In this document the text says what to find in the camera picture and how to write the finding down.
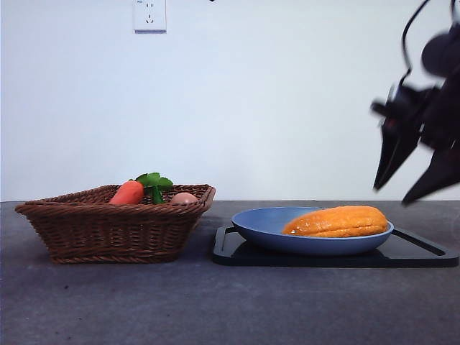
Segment orange carrot with green leaves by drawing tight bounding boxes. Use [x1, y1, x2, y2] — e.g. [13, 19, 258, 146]
[108, 172, 174, 206]

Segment white wall power socket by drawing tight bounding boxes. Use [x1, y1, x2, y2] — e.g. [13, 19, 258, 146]
[133, 0, 167, 35]

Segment black rectangular tray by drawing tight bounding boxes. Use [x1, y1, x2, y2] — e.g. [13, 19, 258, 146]
[211, 225, 460, 269]

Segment blue round plate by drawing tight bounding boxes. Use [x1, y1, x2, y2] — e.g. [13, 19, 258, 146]
[231, 206, 395, 257]

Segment brown egg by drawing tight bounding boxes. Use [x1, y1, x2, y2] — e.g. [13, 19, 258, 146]
[170, 193, 199, 205]

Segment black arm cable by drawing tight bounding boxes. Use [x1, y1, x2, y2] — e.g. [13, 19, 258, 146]
[401, 0, 432, 84]

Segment brown wicker basket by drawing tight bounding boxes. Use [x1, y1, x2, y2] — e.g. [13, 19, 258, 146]
[14, 184, 216, 265]

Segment yellow-orange corn cob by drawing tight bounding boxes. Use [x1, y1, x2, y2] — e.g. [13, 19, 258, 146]
[282, 205, 389, 239]

